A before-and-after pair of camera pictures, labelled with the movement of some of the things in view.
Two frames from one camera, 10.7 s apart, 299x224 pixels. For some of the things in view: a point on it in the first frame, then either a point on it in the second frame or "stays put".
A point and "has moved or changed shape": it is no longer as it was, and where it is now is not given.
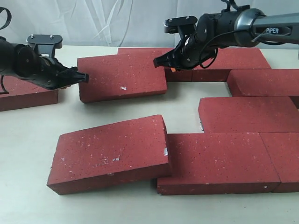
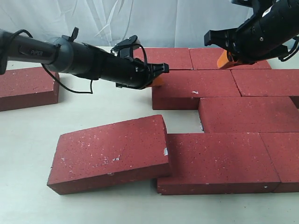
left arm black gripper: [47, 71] to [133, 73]
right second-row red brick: [263, 82] stays put
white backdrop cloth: [112, 23] stays put
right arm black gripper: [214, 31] to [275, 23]
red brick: [120, 75] has moved or changed shape
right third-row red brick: [248, 115] stays put
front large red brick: [218, 162] stays put
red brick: [283, 149] stays put
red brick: [110, 154] stays put
